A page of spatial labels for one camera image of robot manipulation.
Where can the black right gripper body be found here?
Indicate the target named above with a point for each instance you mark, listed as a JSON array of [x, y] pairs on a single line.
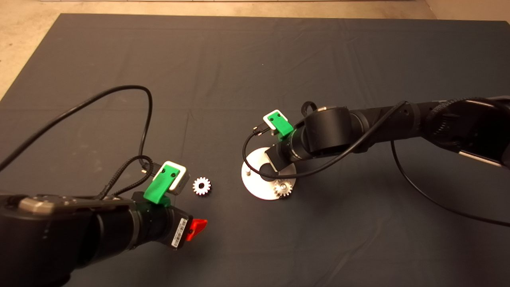
[[287, 151]]

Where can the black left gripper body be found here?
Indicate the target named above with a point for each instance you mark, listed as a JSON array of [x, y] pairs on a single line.
[[163, 225]]

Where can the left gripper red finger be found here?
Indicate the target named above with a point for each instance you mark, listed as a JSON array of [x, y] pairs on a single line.
[[196, 228]]

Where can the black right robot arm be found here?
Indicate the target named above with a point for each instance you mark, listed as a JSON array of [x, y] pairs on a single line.
[[338, 127]]

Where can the round metal carrier plate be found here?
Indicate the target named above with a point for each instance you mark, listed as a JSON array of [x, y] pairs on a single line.
[[255, 187]]

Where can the dark grey table cloth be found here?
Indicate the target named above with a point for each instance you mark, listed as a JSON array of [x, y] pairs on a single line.
[[255, 59]]

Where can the green right camera mount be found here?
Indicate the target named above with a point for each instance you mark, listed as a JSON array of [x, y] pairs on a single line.
[[282, 125]]

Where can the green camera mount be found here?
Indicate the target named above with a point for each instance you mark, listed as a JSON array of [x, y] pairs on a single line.
[[159, 187], [282, 125]]

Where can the green left camera mount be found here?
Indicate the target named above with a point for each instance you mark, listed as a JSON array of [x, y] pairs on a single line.
[[159, 187]]

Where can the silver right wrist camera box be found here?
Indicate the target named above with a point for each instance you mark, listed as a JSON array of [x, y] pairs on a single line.
[[266, 115]]

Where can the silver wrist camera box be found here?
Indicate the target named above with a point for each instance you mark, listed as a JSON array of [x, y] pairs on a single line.
[[266, 115], [180, 181]]

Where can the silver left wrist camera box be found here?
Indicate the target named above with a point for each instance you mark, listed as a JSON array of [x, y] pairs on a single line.
[[180, 181]]

